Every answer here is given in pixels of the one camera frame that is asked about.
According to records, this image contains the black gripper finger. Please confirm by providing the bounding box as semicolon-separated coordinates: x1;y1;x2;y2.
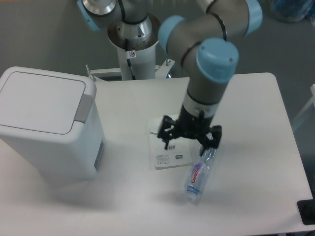
198;125;222;155
157;116;178;150

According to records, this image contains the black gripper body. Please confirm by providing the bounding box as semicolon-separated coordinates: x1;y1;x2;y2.
175;106;212;140

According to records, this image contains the white push-lid trash can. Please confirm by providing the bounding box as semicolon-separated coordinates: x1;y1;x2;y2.
0;66;105;179

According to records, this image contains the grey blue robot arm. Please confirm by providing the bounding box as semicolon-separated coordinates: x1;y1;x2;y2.
77;0;263;150

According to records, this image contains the white plastic packaging bag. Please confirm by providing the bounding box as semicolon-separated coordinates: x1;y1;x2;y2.
147;117;199;170

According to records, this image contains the clear plastic water bottle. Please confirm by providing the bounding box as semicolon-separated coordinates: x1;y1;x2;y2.
184;146;217;204

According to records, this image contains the black device at table edge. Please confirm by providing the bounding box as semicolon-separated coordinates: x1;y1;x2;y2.
297;199;315;225

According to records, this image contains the blue plastic bag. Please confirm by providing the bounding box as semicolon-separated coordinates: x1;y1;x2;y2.
269;0;315;23

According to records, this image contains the white metal base frame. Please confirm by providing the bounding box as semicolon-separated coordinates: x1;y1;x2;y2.
85;59;175;82

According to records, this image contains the black cable on pedestal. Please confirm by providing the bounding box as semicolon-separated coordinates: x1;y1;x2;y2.
124;39;136;81

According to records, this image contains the white frame at right edge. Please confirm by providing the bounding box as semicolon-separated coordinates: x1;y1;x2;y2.
291;84;315;132

